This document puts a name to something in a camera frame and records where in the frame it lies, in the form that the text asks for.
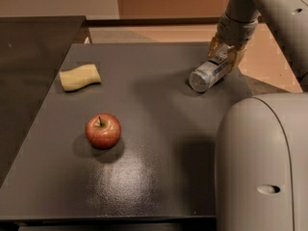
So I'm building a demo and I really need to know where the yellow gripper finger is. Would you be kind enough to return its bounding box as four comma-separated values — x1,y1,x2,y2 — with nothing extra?
227,46,246,72
208,34,227,59

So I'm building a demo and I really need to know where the clear blue plastic water bottle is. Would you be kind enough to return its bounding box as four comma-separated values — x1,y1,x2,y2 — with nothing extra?
189,53,230,93

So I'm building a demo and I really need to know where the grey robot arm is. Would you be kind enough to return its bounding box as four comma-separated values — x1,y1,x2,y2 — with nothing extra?
210,0,308,231

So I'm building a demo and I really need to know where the yellow sponge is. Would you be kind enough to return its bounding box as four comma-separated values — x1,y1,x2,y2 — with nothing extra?
60,64,101,91

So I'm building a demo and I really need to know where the red apple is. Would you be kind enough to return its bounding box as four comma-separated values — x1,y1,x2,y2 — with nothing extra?
85,114,121,149

